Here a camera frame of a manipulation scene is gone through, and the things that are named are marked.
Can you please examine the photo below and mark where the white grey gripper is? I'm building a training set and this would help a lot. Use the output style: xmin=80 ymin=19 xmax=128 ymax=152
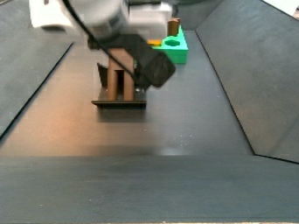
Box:
xmin=29 ymin=0 xmax=173 ymax=40

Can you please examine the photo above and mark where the brown square-circle two-prong block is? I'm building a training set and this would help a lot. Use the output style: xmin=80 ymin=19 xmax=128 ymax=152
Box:
xmin=106 ymin=48 xmax=134 ymax=101

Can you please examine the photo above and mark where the green shape-sorter fixture base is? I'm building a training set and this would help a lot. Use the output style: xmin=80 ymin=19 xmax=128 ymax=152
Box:
xmin=153 ymin=27 xmax=188 ymax=64

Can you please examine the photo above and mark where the dark grey curved regrasp stand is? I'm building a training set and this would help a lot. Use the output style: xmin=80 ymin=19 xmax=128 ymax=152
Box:
xmin=90 ymin=64 xmax=146 ymax=109

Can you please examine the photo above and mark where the yellow pentagon block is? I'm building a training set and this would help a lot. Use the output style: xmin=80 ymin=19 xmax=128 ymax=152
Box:
xmin=146 ymin=39 xmax=162 ymax=46

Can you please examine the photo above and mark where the brown star block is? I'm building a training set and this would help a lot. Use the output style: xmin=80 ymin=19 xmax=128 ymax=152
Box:
xmin=168 ymin=18 xmax=180 ymax=36

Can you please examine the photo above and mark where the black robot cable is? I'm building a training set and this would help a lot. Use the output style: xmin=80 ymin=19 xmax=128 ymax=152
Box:
xmin=61 ymin=0 xmax=137 ymax=86

